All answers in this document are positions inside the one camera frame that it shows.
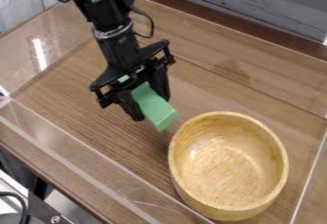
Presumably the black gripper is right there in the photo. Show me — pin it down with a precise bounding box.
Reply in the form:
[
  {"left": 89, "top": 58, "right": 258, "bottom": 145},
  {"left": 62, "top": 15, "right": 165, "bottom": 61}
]
[{"left": 89, "top": 23, "right": 174, "bottom": 122}]

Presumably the green rectangular block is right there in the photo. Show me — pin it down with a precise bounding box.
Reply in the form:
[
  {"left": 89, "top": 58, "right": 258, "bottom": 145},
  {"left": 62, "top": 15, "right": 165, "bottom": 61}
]
[{"left": 132, "top": 83, "right": 177, "bottom": 132}]

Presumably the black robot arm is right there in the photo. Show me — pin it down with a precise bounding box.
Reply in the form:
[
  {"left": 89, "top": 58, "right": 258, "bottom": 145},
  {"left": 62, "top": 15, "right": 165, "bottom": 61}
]
[{"left": 60, "top": 0, "right": 176, "bottom": 126}]

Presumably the brown wooden bowl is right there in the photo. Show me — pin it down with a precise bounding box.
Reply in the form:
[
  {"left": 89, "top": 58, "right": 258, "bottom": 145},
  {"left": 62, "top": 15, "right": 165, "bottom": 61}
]
[{"left": 166, "top": 111, "right": 289, "bottom": 222}]

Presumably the black cable bottom left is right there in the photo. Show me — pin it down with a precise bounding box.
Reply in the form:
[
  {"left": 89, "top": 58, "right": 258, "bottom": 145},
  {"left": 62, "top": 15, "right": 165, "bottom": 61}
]
[{"left": 0, "top": 190, "right": 30, "bottom": 224}]

